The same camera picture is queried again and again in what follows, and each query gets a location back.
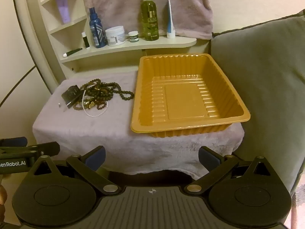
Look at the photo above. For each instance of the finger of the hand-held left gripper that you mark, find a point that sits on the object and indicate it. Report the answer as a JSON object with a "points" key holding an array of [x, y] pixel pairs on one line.
{"points": [[47, 148], [17, 141]]}

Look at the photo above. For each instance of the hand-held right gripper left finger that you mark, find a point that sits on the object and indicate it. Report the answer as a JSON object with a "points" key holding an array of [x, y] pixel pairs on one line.
{"points": [[95, 158]]}

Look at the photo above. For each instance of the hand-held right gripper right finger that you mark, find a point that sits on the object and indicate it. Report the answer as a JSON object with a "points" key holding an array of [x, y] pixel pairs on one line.
{"points": [[209, 158]]}

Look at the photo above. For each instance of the orange plastic tray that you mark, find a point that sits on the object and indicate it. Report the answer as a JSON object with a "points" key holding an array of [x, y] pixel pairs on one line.
{"points": [[185, 100]]}

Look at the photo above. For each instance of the person's left hand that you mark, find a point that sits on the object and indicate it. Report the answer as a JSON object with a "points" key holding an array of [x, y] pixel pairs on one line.
{"points": [[2, 200]]}

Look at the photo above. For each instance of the grey cushion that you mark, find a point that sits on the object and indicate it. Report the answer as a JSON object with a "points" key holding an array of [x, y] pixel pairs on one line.
{"points": [[262, 88]]}

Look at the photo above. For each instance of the small green white-capped tube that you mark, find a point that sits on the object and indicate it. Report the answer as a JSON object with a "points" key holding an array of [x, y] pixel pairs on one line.
{"points": [[73, 52]]}

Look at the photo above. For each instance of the green lip balm stick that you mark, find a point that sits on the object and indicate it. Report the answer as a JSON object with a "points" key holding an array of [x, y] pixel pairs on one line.
{"points": [[85, 41]]}

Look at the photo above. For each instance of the cream shelf unit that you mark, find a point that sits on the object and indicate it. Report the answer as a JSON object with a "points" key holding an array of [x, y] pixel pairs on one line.
{"points": [[133, 45]]}

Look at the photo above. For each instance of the large white jar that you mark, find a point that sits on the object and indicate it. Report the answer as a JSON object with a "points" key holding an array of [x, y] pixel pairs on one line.
{"points": [[115, 37]]}

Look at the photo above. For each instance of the blue spray bottle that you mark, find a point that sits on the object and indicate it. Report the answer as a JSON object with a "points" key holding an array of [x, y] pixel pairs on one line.
{"points": [[97, 32]]}

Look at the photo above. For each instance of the small white green-label jar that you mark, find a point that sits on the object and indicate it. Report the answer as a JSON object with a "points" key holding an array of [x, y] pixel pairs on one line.
{"points": [[133, 37]]}

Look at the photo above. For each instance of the purple tube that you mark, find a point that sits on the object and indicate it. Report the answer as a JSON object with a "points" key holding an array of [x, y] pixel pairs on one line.
{"points": [[63, 10]]}

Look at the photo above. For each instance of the blue and white tube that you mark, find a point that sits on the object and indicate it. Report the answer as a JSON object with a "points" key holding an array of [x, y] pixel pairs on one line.
{"points": [[170, 21]]}

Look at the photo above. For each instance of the green spray bottle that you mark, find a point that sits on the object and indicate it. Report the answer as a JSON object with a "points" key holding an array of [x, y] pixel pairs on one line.
{"points": [[149, 21]]}

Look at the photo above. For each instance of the pink hanging towel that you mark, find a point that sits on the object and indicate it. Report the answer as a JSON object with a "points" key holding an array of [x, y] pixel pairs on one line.
{"points": [[124, 4]]}

